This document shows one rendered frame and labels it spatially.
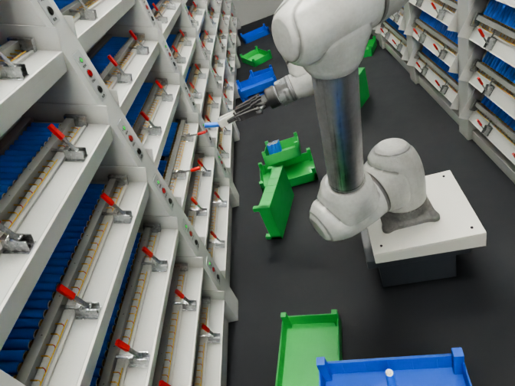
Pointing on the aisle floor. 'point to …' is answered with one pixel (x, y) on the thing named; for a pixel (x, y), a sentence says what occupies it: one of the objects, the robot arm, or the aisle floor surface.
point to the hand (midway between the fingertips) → (227, 119)
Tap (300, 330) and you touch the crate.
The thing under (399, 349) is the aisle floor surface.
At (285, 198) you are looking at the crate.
